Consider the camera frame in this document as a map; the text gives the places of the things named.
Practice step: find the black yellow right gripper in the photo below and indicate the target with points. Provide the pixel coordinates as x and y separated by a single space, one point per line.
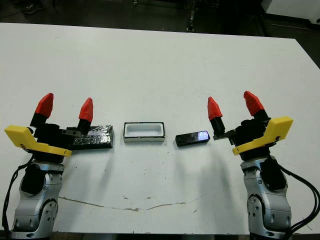
252 132

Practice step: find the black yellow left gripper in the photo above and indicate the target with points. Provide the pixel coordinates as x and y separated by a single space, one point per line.
47 135

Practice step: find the black glossy box lid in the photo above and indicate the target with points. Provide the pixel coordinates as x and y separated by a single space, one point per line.
100 138

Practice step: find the black glossy camera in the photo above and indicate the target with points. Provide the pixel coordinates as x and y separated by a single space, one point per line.
190 138

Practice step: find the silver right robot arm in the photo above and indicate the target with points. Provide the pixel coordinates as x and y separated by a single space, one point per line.
268 207

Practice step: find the white box with black rim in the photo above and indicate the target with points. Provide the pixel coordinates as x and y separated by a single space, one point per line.
143 131

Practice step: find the dark shoe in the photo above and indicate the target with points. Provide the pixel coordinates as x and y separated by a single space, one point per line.
32 7

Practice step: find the white cabinet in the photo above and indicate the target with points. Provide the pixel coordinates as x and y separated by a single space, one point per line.
292 8

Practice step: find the black post behind table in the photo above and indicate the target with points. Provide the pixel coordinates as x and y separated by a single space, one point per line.
192 15

